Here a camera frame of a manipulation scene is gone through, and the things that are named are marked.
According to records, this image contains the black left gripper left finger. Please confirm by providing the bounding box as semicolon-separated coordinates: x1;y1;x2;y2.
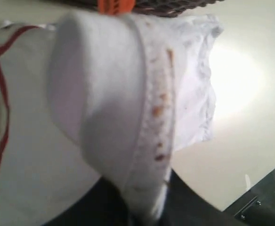
45;178;133;226

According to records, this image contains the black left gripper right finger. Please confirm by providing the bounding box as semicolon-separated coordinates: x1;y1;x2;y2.
158;171;243;226

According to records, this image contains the white t-shirt red lettering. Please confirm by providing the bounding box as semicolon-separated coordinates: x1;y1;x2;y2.
0;7;223;226

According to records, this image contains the dark red wicker basket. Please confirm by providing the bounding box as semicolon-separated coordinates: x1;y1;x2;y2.
53;0;218;17

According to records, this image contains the dark green table edge frame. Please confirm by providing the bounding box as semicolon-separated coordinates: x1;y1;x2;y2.
224;169;275;226

